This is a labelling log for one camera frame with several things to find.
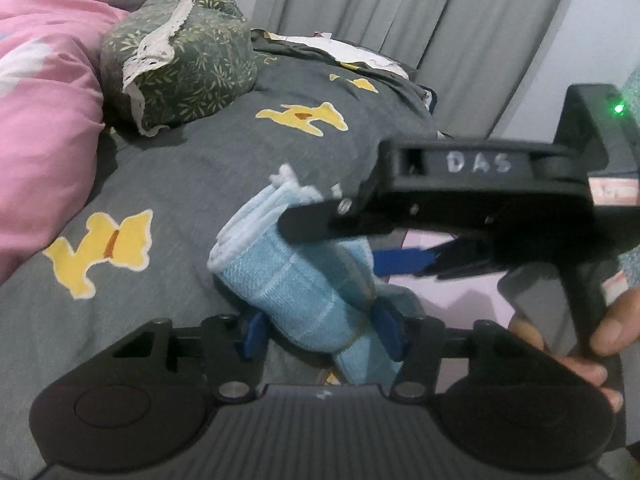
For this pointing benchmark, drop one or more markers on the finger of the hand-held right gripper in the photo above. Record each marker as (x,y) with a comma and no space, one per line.
(325,220)
(400,261)

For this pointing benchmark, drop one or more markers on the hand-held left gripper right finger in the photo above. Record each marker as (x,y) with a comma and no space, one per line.
(390,332)

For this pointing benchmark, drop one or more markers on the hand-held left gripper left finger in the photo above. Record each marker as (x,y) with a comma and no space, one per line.
(252,336)

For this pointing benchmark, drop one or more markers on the light blue checked towel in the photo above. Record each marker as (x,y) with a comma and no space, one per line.
(290,280)

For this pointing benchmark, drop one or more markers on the person's right hand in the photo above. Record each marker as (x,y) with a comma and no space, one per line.
(617,330)

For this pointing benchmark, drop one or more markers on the pink printed bed mat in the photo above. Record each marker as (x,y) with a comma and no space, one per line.
(465,300)

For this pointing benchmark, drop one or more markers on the grey blanket with yellow prints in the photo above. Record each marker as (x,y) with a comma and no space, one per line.
(200,160)

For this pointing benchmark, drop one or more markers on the white patterned cloth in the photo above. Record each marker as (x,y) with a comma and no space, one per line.
(350,52)

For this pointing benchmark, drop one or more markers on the green leaf print pillow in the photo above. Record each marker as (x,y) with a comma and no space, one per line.
(200,70)

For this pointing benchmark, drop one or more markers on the grey curtain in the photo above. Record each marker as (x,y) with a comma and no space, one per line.
(400,10)

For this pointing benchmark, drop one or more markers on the pink printed blanket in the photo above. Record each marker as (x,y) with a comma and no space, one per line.
(50,110)

